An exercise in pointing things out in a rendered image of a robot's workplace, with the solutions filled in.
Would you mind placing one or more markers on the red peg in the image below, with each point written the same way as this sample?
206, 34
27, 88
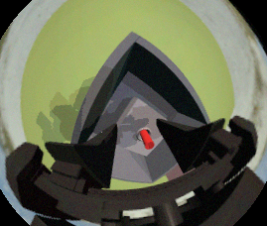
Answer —
148, 142

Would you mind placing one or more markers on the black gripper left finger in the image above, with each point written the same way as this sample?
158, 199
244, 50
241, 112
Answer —
95, 155

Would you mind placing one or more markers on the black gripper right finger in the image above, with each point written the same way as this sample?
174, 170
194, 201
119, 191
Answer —
186, 142

